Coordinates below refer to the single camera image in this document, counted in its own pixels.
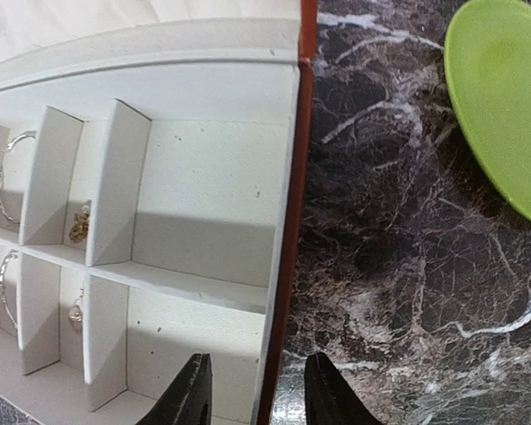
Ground silver bangle lower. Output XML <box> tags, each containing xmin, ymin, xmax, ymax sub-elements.
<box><xmin>0</xmin><ymin>250</ymin><xmax>19</xmax><ymax>330</ymax></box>

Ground silver bangle upper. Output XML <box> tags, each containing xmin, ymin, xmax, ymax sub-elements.
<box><xmin>0</xmin><ymin>130</ymin><xmax>37</xmax><ymax>227</ymax></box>

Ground green plate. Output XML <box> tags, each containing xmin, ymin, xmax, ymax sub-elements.
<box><xmin>443</xmin><ymin>1</ymin><xmax>531</xmax><ymax>221</ymax></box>

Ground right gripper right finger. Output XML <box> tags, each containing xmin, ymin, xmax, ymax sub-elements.
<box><xmin>304</xmin><ymin>352</ymin><xmax>381</xmax><ymax>425</ymax></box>

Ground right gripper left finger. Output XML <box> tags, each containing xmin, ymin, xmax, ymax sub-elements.
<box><xmin>145</xmin><ymin>353</ymin><xmax>212</xmax><ymax>425</ymax></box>

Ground silver bangle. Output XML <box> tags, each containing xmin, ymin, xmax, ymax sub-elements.
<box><xmin>0</xmin><ymin>130</ymin><xmax>37</xmax><ymax>227</ymax></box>
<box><xmin>0</xmin><ymin>250</ymin><xmax>19</xmax><ymax>330</ymax></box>

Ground gold charm in box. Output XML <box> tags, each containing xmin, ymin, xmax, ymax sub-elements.
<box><xmin>68</xmin><ymin>205</ymin><xmax>90</xmax><ymax>243</ymax></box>

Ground red jewelry box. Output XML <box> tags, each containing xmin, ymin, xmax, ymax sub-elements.
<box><xmin>0</xmin><ymin>1</ymin><xmax>317</xmax><ymax>424</ymax></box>

